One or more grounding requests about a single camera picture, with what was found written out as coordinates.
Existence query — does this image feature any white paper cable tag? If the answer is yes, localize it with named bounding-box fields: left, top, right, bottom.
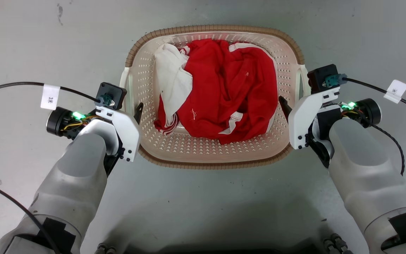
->
left=383, top=79, right=406, bottom=104
left=41, top=84, right=61, bottom=110

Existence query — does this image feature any black right camera cable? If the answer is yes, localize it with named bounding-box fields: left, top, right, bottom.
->
left=343, top=77, right=406, bottom=117

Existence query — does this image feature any red garment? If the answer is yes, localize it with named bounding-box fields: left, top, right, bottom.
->
left=154, top=39, right=278, bottom=145

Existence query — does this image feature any black camera cable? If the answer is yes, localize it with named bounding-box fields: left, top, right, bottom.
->
left=343, top=77, right=406, bottom=117
left=0, top=81, right=102, bottom=103

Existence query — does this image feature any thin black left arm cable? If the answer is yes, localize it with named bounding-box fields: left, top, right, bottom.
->
left=0, top=173, right=62, bottom=254

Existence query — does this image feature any black left camera cable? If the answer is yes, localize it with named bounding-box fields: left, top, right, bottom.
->
left=0, top=81, right=102, bottom=103

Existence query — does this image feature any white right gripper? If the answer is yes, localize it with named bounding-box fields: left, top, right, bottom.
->
left=278, top=87, right=341, bottom=169

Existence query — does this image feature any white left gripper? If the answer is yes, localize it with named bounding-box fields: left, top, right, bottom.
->
left=95, top=102, right=144, bottom=177

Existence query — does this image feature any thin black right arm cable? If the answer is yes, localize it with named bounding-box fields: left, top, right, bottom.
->
left=369, top=123, right=406, bottom=176

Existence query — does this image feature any white garment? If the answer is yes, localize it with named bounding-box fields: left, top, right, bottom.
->
left=154, top=43, right=193, bottom=127

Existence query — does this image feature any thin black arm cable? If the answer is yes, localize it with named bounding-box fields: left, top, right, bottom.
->
left=0, top=173, right=62, bottom=254
left=369, top=123, right=406, bottom=176

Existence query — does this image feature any beige laundry basket brown rim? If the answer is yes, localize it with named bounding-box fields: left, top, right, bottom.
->
left=119, top=25, right=311, bottom=170

